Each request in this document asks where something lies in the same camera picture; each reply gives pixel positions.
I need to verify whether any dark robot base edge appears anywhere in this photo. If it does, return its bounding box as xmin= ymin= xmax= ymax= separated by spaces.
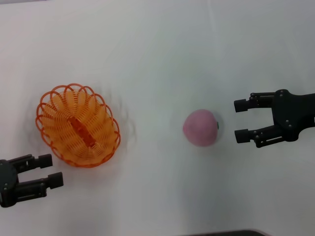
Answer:
xmin=188 ymin=229 xmax=268 ymax=236

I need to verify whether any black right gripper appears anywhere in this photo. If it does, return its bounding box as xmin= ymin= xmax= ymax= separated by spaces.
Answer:
xmin=233 ymin=88 xmax=315 ymax=148

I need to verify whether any orange wire oval basket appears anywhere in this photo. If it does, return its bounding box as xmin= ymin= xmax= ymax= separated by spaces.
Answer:
xmin=35 ymin=83 xmax=121 ymax=169

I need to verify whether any pink peach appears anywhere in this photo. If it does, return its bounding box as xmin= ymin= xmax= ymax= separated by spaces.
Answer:
xmin=182 ymin=109 xmax=220 ymax=148

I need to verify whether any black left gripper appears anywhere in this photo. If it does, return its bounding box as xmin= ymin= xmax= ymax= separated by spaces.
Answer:
xmin=0 ymin=154 xmax=64 ymax=208

